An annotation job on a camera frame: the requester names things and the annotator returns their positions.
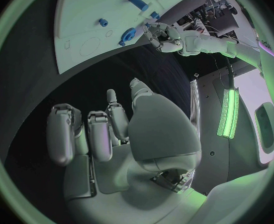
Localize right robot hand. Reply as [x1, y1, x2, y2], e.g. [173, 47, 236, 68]
[45, 78, 208, 224]

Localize blue gear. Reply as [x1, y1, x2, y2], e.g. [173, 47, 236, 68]
[120, 27, 138, 42]

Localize cluttered equipment desk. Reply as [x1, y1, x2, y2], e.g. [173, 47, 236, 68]
[173, 0, 247, 40]

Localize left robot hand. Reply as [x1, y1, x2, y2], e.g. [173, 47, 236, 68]
[142, 22, 184, 53]

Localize white task board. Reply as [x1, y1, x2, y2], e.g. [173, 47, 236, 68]
[53, 0, 196, 75]

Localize short blue cylinder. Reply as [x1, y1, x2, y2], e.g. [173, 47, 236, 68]
[128, 0, 150, 12]

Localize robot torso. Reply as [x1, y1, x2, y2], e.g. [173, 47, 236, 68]
[255, 35, 274, 80]

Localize glowing light bar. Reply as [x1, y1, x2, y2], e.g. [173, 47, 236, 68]
[216, 87, 241, 139]

